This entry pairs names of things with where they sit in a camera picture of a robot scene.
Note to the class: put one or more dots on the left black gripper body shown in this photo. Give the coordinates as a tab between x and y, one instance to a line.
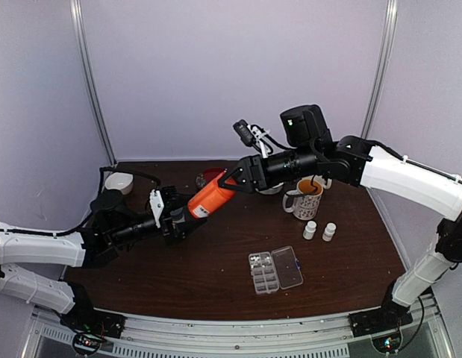
168	231

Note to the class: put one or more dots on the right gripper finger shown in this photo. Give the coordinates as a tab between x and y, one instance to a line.
239	187
232	177

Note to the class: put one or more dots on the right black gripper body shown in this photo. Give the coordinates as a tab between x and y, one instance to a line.
256	161

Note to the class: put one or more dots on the orange pill bottle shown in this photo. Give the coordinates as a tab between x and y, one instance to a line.
208	200

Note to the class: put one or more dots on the small white bottle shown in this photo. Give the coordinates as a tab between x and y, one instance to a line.
310	229
329	232

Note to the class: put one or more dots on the clear plastic pill organizer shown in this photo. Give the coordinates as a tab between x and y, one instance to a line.
284	272

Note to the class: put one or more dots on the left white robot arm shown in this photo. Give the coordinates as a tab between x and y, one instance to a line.
114	227

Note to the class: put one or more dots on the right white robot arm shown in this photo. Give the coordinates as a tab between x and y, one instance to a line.
368	163

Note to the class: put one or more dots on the white pills in organizer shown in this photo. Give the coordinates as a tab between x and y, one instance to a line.
260	260

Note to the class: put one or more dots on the grey lid vitamin bottle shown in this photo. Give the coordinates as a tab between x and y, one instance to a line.
177	215

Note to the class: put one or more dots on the red floral plate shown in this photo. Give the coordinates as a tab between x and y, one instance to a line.
205	177

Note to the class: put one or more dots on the white scalloped bowl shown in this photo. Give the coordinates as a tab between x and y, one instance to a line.
270	191

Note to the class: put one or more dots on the floral mug yellow inside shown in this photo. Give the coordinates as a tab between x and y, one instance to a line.
303	201

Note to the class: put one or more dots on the white ceramic rice bowl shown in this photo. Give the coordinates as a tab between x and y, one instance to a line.
123	182

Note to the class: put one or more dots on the cream ribbed mug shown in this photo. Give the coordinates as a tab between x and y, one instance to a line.
324	183

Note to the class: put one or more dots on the front aluminium rail base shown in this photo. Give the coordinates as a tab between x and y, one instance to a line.
318	336

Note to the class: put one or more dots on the right aluminium frame post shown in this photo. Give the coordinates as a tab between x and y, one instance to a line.
384	55

